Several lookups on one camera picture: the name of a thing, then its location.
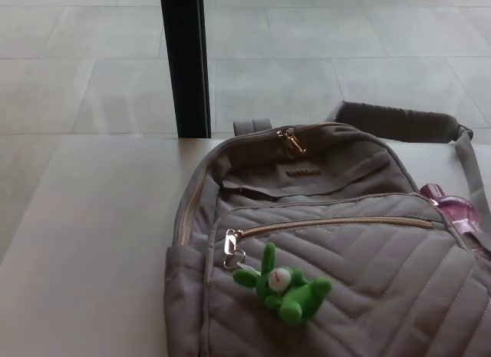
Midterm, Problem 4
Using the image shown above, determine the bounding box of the green plush rabbit keychain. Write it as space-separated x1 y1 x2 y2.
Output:
222 241 333 326

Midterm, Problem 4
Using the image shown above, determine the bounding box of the grey quilted backpack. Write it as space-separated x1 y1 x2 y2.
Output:
163 101 491 357

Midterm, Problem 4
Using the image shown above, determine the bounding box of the pink translucent water bottle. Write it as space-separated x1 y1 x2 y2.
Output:
418 183 491 254

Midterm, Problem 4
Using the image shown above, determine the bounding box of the black vertical post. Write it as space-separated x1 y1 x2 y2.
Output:
158 0 213 140

